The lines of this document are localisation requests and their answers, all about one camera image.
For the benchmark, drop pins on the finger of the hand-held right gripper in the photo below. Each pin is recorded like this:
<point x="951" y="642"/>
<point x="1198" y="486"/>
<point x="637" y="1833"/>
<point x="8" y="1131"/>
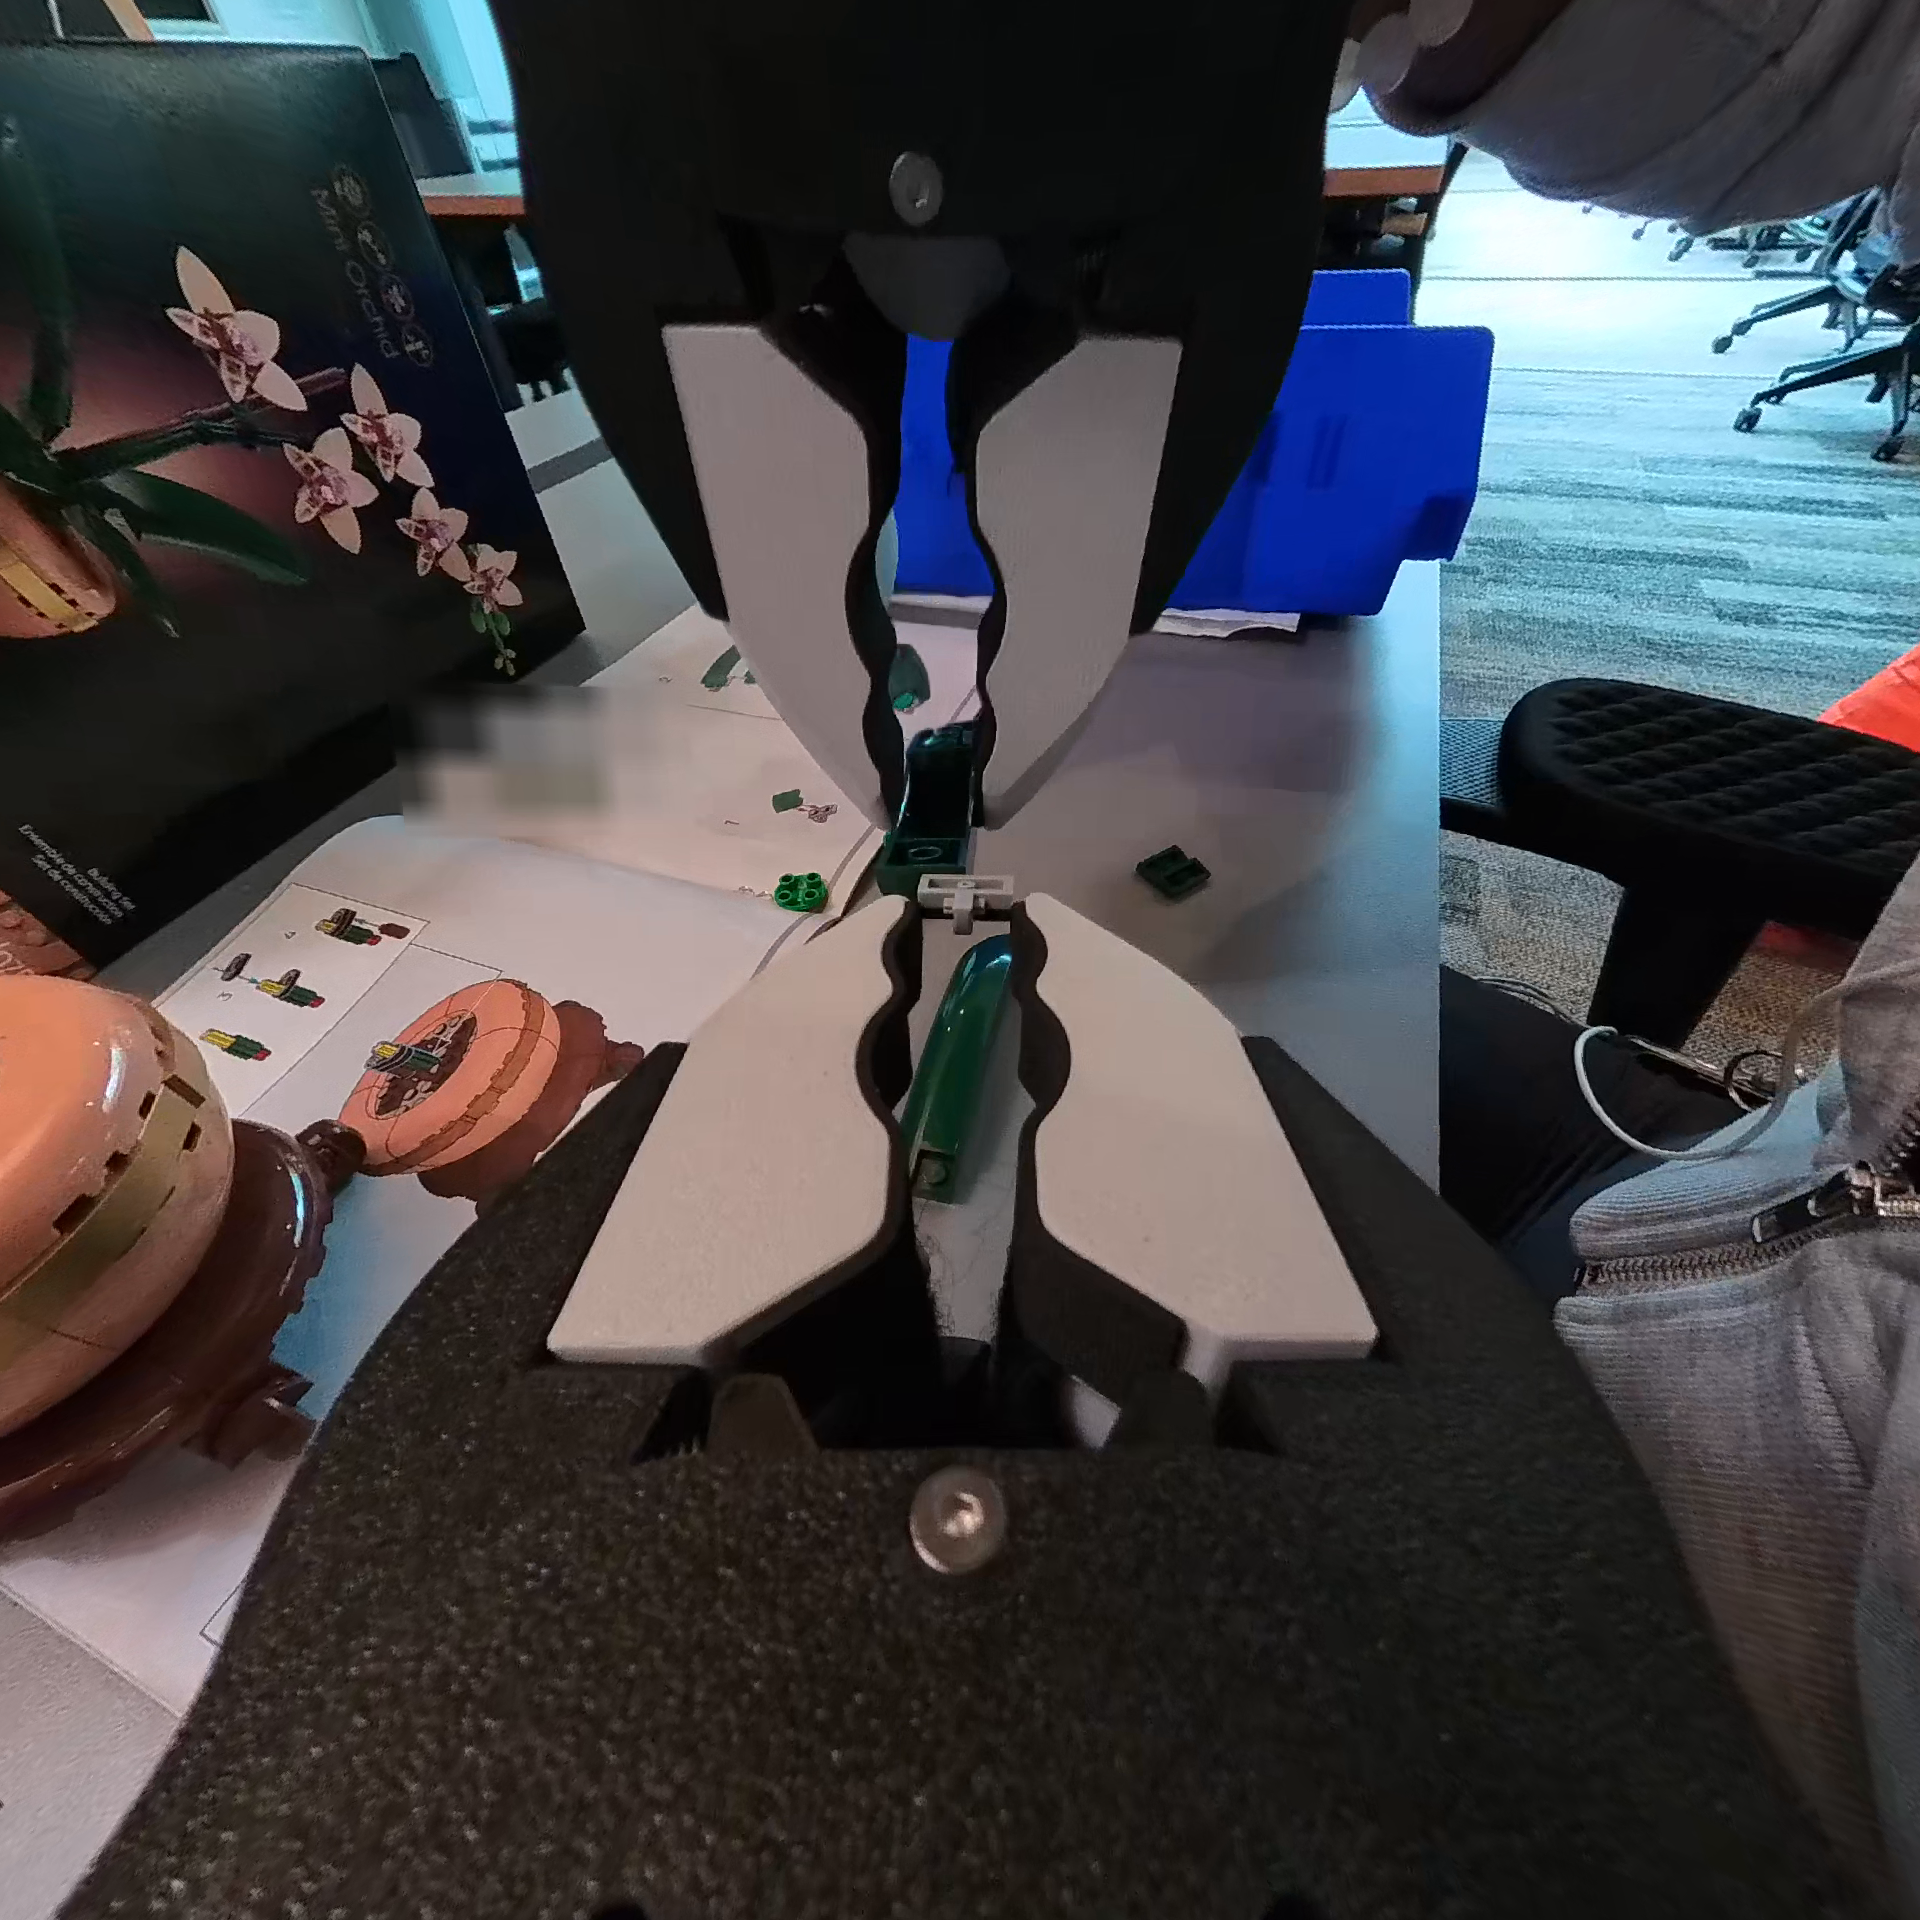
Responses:
<point x="772" y="512"/>
<point x="1079" y="512"/>

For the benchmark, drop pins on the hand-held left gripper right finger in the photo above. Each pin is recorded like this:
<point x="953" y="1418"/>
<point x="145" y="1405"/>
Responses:
<point x="1186" y="1187"/>

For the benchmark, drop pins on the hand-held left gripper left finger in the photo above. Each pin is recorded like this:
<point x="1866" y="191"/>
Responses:
<point x="735" y="1187"/>

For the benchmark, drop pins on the long green leaf piece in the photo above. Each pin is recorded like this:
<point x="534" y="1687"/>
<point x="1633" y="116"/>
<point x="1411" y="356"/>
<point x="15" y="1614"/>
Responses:
<point x="960" y="1064"/>

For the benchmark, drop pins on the dark green curved leaf piece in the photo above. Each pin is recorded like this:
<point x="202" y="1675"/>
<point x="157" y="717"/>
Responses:
<point x="938" y="781"/>

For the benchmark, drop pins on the small grey clip piece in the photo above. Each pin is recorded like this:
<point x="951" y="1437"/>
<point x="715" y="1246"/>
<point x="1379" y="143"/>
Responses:
<point x="960" y="895"/>

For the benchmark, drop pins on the person's right forearm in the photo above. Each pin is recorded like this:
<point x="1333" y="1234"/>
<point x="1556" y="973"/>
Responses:
<point x="1681" y="91"/>

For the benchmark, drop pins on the grey desk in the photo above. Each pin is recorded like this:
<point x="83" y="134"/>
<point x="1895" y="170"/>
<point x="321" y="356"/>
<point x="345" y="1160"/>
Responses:
<point x="1276" y="781"/>

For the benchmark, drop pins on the blue plastic bin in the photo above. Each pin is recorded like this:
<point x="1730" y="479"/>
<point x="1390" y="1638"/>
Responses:
<point x="1350" y="479"/>

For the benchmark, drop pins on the white instruction booklet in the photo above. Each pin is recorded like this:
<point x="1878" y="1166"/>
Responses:
<point x="629" y="929"/>

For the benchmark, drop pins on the small green round piece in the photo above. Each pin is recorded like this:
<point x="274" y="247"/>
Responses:
<point x="800" y="892"/>

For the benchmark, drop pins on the dark green flat plate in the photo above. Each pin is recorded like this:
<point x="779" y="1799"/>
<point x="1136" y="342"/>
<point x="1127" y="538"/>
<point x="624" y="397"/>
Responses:
<point x="1172" y="872"/>

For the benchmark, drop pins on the person's black pants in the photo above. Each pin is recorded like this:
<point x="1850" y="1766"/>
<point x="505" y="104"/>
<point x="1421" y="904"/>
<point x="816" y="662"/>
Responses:
<point x="1517" y="1109"/>

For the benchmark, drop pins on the long wooden office table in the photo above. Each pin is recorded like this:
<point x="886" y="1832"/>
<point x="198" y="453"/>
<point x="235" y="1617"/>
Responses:
<point x="1386" y="163"/>

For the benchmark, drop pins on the dark orchid print box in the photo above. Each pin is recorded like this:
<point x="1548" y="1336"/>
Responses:
<point x="225" y="676"/>

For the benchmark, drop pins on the grey zip hoodie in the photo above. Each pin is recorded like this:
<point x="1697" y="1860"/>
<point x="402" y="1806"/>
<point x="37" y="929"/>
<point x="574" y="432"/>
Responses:
<point x="1769" y="1427"/>

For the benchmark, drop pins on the peach pot on brown base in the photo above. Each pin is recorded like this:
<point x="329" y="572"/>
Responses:
<point x="90" y="1203"/>

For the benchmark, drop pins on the black chair with armrest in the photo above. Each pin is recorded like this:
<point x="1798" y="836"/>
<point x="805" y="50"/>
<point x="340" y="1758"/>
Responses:
<point x="1697" y="781"/>

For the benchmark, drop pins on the black office chair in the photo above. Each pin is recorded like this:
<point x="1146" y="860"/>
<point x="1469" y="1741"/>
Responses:
<point x="1822" y="264"/>
<point x="1838" y="376"/>

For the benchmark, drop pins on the orange cloth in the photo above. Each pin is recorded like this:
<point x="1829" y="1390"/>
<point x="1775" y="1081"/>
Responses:
<point x="1884" y="700"/>

